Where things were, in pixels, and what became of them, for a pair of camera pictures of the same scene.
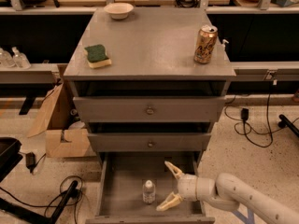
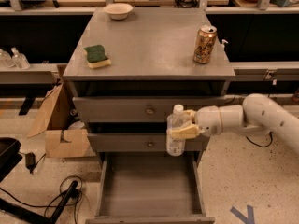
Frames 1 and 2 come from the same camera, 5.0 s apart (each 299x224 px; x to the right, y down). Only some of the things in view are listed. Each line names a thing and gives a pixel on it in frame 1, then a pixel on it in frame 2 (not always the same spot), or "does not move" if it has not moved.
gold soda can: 206,44 does not move
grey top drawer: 148,109 does not move
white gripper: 188,187 -> 207,119
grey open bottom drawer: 121,179 does not move
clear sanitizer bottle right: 20,59 does not move
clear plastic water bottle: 149,192 -> 176,147
